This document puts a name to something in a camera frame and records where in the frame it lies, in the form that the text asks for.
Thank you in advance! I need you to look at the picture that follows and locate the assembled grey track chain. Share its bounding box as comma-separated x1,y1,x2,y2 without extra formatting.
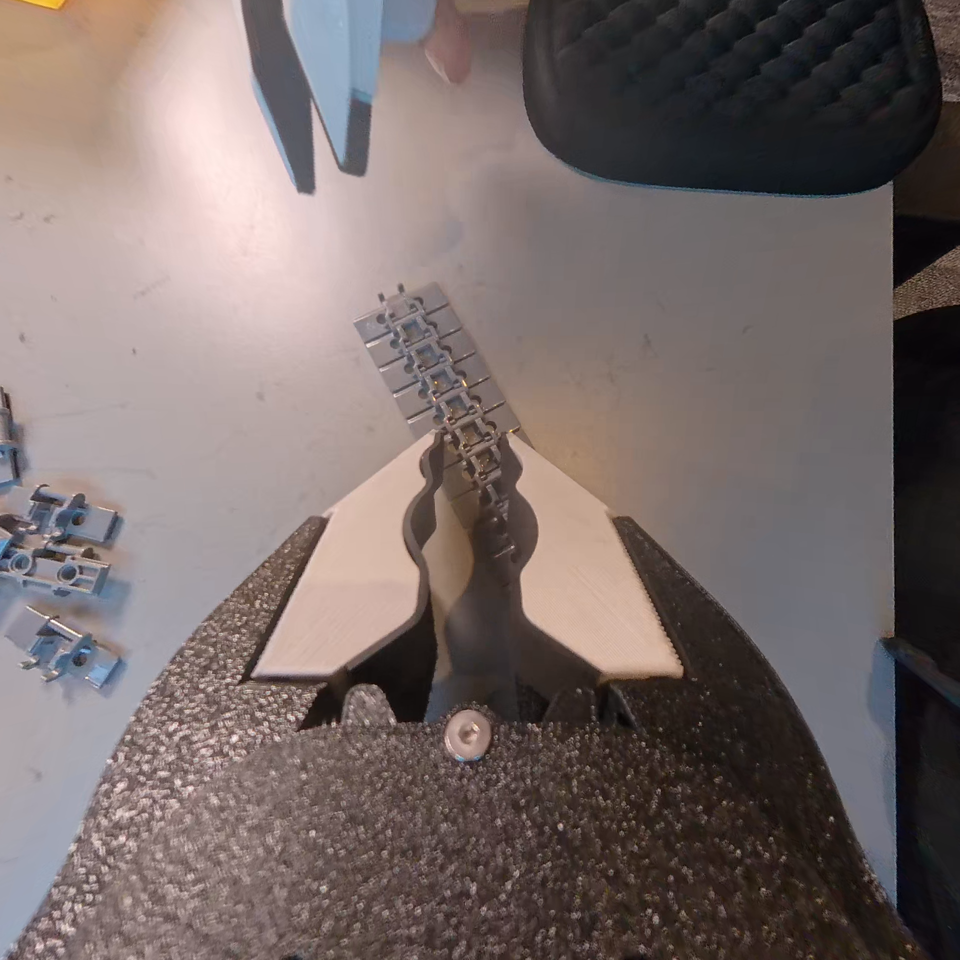
352,281,543,594

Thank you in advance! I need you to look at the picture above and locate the person's right hand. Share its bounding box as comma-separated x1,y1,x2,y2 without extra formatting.
422,0,474,85

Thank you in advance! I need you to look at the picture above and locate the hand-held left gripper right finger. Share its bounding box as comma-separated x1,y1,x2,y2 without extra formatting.
510,433,688,684

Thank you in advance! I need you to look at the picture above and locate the pile of grey track links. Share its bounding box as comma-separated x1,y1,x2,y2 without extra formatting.
0,386,126,691

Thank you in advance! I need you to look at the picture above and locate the grey desk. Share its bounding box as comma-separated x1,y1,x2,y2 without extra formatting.
0,0,901,924

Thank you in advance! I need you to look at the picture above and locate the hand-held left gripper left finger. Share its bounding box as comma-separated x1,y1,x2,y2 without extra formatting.
251,431,441,685

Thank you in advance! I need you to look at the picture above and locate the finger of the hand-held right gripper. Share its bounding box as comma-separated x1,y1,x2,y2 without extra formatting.
287,0,385,178
241,0,318,195

